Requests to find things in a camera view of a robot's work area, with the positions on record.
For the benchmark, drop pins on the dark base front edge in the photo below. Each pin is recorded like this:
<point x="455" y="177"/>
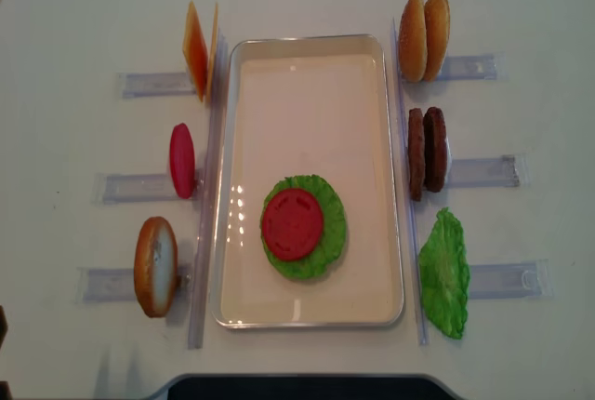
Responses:
<point x="305" y="387"/>

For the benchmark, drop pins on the clear holder rail patties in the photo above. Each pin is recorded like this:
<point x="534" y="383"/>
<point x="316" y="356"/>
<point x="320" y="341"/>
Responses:
<point x="504" y="171"/>

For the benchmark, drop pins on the golden bun half right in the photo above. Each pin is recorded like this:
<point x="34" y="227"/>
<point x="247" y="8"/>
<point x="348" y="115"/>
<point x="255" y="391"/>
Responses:
<point x="437" y="20"/>

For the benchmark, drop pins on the golden bun half left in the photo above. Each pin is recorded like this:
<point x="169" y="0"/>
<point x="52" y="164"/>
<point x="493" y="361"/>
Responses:
<point x="412" y="41"/>

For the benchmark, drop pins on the clear holder rail bun left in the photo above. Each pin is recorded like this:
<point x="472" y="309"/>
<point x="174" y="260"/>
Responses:
<point x="98" y="285"/>

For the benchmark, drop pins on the long clear strip right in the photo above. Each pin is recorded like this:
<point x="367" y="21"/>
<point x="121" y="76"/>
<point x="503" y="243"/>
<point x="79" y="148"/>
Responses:
<point x="410" y="214"/>

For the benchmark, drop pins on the golden bun half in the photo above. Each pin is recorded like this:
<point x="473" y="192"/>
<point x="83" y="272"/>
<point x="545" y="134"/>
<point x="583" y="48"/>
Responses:
<point x="437" y="20"/>
<point x="412" y="41"/>

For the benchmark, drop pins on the clear holder rail tomato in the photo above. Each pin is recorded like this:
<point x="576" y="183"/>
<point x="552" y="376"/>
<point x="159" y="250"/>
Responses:
<point x="110" y="189"/>

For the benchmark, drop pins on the red tomato slice on tray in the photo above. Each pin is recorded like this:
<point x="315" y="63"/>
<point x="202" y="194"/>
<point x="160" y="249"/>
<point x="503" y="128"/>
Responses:
<point x="292" y="224"/>

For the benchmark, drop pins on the brown meat patty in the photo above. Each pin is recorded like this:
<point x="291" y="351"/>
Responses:
<point x="416" y="153"/>
<point x="436" y="154"/>

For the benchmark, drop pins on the green lettuce leaf on tray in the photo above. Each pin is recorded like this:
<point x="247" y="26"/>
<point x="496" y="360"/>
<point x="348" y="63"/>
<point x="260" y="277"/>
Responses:
<point x="334" y="235"/>

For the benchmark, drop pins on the clear holder rail buns right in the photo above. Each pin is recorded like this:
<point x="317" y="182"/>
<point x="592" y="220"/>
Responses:
<point x="487" y="66"/>

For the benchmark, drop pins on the clear holder rail lettuce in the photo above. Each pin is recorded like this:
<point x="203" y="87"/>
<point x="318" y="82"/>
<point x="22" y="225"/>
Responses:
<point x="529" y="279"/>

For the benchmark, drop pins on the clear holder rail cheese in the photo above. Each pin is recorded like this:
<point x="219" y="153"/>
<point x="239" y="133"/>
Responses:
<point x="141" y="85"/>

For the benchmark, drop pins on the upright red tomato slice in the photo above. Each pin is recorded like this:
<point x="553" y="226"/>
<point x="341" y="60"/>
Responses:
<point x="182" y="161"/>

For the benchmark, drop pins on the yellow cheese slice right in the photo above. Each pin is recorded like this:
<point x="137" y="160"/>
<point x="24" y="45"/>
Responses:
<point x="212" y="57"/>

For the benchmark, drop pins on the long clear strip left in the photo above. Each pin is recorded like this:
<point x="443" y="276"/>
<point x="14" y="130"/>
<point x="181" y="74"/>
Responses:
<point x="209" y="201"/>

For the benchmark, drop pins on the upright green lettuce leaf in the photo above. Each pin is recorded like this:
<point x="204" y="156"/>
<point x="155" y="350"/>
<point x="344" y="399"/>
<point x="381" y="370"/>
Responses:
<point x="445" y="275"/>

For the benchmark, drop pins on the long clear strip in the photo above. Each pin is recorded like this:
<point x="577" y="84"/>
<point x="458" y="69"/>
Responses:
<point x="410" y="214"/>
<point x="209" y="201"/>

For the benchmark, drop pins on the brown object left edge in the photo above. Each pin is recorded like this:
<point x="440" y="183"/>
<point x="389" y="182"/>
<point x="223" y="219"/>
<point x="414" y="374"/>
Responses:
<point x="3" y="325"/>

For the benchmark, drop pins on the bun half with white face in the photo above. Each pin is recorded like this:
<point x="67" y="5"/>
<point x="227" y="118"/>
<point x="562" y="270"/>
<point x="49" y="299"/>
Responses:
<point x="155" y="267"/>

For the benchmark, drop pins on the silver metal tray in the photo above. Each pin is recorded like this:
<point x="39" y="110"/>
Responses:
<point x="301" y="107"/>

